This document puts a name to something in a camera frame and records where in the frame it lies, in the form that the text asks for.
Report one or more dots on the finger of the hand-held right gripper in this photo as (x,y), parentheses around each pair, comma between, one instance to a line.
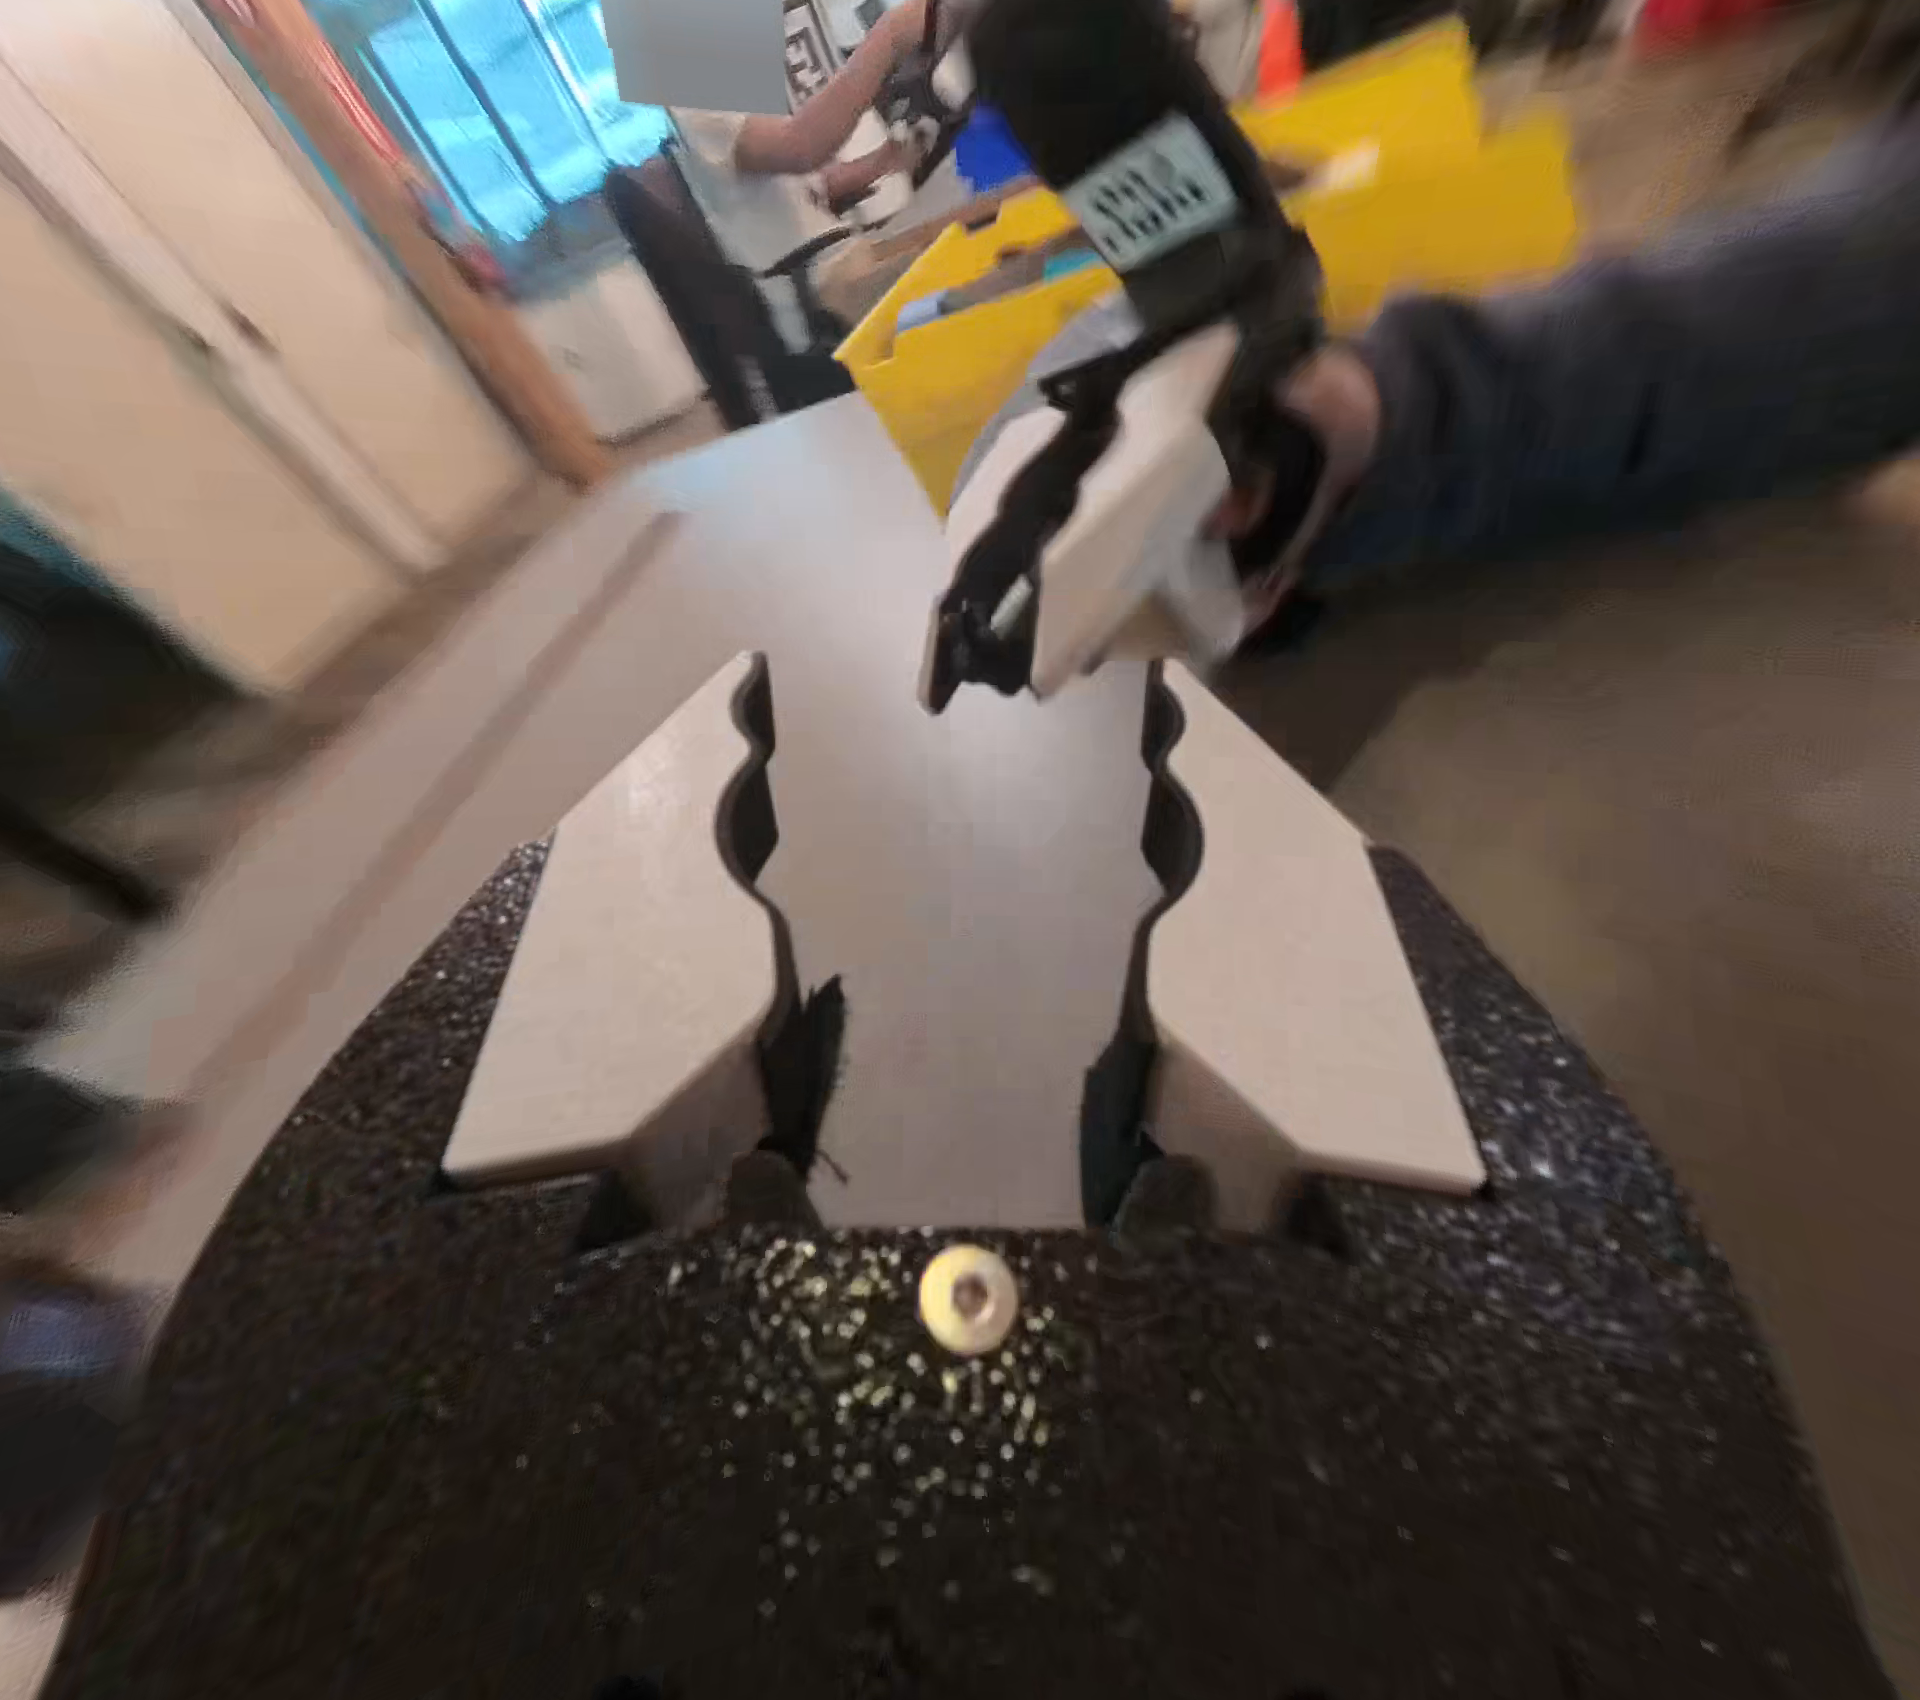
(1141,515)
(1020,484)

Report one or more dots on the office chair with brown jacket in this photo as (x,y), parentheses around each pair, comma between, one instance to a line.
(705,290)

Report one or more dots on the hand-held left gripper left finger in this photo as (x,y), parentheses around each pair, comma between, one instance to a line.
(630,980)

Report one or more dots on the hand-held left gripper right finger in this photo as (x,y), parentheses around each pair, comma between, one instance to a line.
(1304,980)

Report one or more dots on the yellow plastic bin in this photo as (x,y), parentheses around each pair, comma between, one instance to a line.
(1411,185)

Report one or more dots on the white recycling cabinet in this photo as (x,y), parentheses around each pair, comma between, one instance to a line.
(630,350)

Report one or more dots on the small framed marker sign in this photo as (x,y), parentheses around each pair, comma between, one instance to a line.
(810,59)

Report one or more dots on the person's right forearm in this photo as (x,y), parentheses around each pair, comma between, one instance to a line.
(1650,381)

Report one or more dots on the wooden post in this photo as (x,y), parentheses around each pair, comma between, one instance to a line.
(374,185)

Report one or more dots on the orange traffic cone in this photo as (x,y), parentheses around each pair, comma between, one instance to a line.
(1280,35)

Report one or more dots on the beige door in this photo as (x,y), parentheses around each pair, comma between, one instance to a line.
(150,500)
(300,274)

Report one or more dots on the large paned window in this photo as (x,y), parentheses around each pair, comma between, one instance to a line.
(451,4)

